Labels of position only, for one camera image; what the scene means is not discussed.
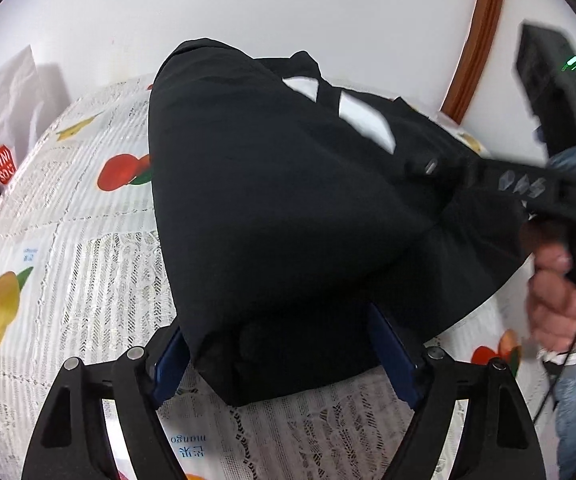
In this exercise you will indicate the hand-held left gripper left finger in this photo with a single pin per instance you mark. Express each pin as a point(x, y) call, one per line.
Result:
point(167, 365)

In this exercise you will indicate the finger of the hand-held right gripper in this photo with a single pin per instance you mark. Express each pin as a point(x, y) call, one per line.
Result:
point(513, 182)

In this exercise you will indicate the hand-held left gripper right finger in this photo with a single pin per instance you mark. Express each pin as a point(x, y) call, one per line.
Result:
point(393, 355)

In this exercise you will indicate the black white blue jacket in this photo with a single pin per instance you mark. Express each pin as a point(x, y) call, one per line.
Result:
point(278, 210)

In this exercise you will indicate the person's right hand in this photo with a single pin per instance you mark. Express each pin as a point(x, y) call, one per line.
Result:
point(553, 305)

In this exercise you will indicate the fruit print lace tablecloth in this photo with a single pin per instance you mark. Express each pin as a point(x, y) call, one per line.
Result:
point(77, 240)

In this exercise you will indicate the white paper bag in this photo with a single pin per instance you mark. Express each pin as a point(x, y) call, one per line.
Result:
point(7, 110)

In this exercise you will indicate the wooden door frame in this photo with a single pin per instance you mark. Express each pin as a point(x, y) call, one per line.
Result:
point(478, 40)

